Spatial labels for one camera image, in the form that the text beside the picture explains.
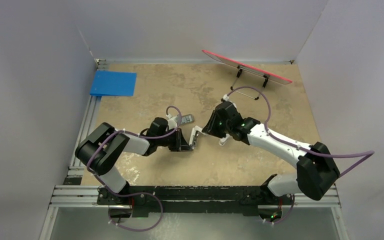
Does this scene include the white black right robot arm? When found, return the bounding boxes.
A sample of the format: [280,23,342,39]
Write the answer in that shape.
[202,101,340,204]

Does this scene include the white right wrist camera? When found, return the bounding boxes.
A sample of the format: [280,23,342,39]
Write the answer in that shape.
[220,94,233,104]

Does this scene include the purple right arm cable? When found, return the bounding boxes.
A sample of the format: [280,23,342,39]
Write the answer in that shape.
[223,86,376,226]

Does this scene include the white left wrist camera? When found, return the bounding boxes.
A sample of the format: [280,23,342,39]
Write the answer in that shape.
[166,114,181,130]

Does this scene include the blue plastic board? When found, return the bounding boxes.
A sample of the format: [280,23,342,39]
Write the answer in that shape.
[89,70,137,97]

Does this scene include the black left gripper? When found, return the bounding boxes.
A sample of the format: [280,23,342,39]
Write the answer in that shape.
[156,128,192,152]

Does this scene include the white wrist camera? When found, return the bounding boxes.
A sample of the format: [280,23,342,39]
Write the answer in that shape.
[166,114,181,130]
[220,94,233,104]

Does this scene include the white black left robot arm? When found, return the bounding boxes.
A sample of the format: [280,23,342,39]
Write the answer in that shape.
[74,117,193,205]

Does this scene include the aluminium rail frame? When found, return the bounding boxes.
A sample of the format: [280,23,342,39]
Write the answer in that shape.
[66,58,110,178]
[39,185,349,240]

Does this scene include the black wire tablet stand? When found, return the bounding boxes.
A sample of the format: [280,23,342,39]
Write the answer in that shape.
[230,65,270,92]

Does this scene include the aluminium front rail frame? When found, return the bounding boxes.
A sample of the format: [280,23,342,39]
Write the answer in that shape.
[39,185,349,240]

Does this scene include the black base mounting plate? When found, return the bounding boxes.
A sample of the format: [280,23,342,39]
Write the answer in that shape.
[97,185,292,218]

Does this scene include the red tablet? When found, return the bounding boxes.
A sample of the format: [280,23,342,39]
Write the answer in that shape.
[202,49,293,85]

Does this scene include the small white stapler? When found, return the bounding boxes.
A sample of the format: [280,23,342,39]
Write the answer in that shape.
[218,134,230,146]

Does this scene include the aluminium left rail frame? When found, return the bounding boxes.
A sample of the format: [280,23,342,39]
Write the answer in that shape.
[66,58,110,178]

